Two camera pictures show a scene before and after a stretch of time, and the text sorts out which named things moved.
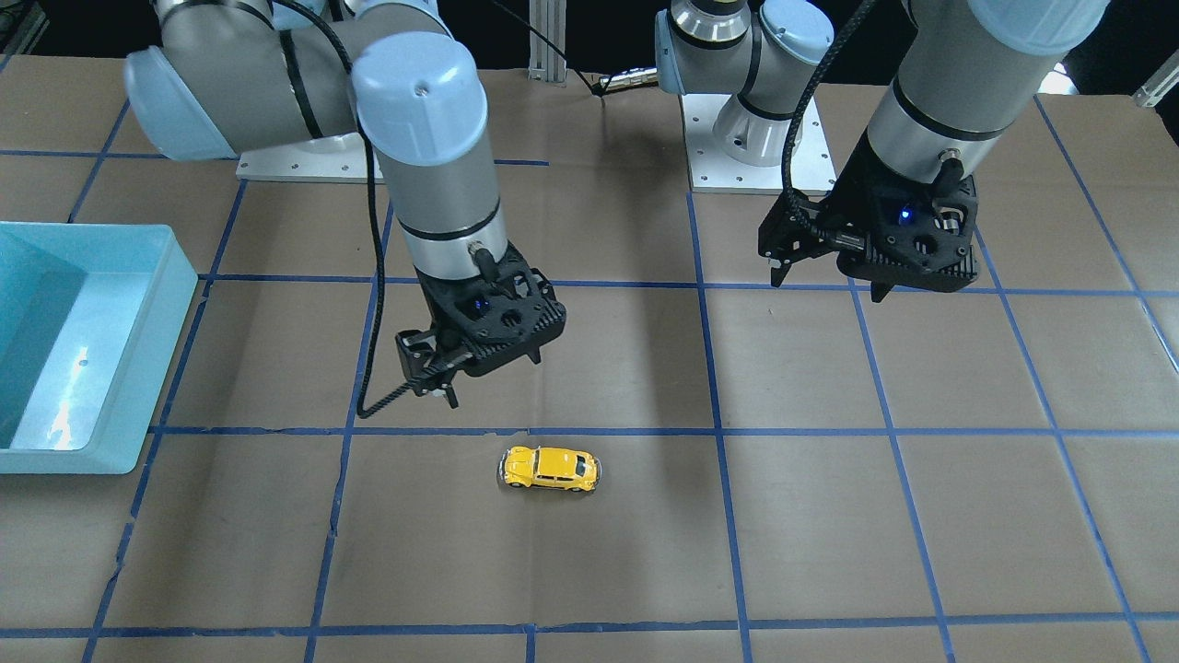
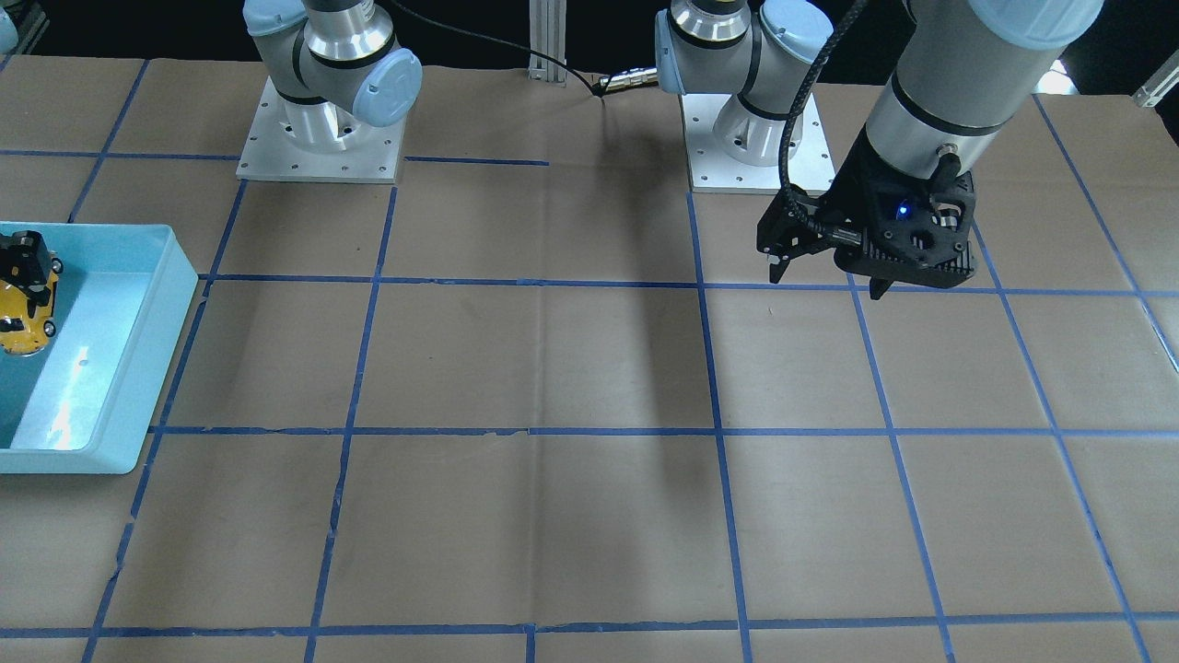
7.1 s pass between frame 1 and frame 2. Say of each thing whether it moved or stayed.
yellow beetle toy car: moved
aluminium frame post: stayed
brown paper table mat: stayed
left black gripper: stayed
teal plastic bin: stayed
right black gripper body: moved
